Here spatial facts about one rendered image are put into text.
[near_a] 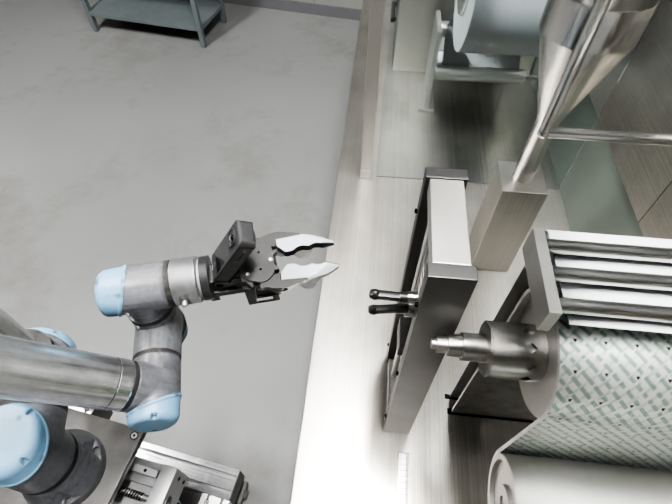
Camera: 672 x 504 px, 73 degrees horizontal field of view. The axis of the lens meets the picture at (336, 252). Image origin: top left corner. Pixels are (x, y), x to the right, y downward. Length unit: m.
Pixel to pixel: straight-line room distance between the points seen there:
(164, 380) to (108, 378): 0.08
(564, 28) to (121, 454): 1.09
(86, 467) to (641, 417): 0.92
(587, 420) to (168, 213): 2.30
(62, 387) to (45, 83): 3.31
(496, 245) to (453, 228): 0.59
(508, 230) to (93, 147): 2.60
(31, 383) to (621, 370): 0.67
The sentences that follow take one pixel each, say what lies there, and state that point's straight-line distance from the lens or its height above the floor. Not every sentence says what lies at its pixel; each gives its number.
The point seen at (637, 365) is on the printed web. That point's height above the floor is 1.40.
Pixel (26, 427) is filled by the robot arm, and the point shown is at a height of 1.05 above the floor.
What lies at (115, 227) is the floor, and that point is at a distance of 2.63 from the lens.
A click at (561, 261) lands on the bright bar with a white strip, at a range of 0.52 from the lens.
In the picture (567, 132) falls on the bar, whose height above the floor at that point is 1.42.
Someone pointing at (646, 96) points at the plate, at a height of 1.28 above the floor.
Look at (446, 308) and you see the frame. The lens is 0.52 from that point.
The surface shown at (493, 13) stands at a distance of 1.09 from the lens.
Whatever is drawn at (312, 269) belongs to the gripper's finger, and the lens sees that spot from 0.71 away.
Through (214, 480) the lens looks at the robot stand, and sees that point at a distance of 1.66.
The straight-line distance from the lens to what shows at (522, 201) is 1.00.
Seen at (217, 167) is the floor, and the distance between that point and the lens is 2.77.
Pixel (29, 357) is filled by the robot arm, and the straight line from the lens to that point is 0.70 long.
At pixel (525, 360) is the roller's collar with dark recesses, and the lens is 0.54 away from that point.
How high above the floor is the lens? 1.82
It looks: 53 degrees down
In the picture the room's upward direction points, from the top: straight up
